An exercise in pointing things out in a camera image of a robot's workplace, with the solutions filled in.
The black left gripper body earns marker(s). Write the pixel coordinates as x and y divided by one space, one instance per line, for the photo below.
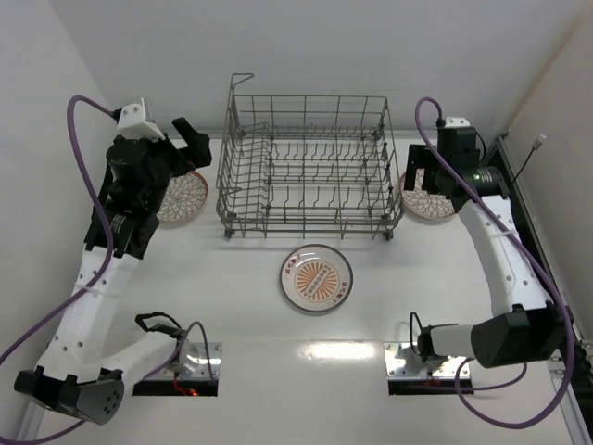
173 146

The orange sunburst plate dark rim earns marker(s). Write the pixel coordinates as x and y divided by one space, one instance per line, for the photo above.
316 279

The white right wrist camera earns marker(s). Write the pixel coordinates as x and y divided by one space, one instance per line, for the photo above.
456 122

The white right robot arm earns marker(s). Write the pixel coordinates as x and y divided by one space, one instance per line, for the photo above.
526 325

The floral plate brown rim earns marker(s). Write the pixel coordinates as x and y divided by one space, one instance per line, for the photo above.
424 205
185 197

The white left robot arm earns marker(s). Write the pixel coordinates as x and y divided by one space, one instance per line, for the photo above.
73 377

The grey wire dish rack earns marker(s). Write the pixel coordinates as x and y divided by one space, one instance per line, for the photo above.
307 165

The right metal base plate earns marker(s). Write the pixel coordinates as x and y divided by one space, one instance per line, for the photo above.
403 365

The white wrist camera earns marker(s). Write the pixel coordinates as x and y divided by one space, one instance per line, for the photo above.
135 122
456 122

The metal base plate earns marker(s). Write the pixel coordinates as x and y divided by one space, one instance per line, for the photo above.
194 363
403 365

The aluminium frame rail right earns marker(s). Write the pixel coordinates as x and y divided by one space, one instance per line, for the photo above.
576 404

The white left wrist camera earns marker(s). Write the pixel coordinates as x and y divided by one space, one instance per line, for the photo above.
135 122

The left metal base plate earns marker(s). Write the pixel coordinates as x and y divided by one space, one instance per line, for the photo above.
194 363

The black wall cable white plug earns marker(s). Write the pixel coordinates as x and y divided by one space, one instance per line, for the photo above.
536 145

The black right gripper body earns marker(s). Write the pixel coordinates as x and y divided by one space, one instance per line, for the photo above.
418 168

